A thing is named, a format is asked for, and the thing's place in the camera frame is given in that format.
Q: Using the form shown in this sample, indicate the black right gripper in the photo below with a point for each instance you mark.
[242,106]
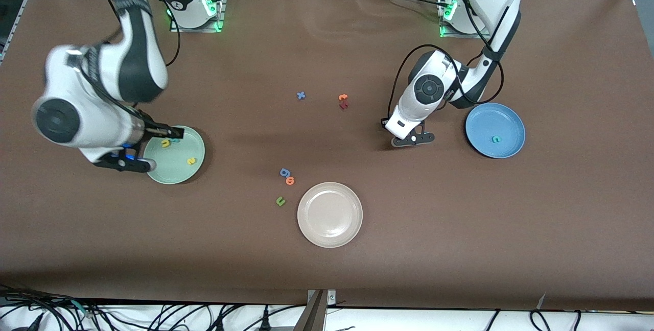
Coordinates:
[157,129]

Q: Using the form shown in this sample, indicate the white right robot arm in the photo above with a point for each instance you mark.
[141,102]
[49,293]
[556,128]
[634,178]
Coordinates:
[138,65]

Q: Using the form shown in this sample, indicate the green plate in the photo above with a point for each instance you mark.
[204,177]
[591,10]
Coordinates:
[176,167]

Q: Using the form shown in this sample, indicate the blue plate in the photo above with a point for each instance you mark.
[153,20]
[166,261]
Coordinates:
[506,121]

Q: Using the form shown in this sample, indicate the beige plate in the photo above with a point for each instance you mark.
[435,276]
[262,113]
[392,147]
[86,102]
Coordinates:
[329,214]

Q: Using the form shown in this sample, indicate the blue foam letter g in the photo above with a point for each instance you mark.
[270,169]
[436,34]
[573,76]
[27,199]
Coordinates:
[284,171]

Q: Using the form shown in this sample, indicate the brown table mat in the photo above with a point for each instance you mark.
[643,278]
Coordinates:
[409,249]

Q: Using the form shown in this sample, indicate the green foam letter u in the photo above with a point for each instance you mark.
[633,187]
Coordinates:
[280,203]

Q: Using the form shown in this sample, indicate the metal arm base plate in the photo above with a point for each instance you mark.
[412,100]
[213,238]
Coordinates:
[449,32]
[220,17]

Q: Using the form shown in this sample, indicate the silver corner bracket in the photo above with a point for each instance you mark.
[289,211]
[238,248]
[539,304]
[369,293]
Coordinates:
[331,298]

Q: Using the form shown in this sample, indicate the aluminium profile post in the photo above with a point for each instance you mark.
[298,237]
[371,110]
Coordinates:
[311,318]

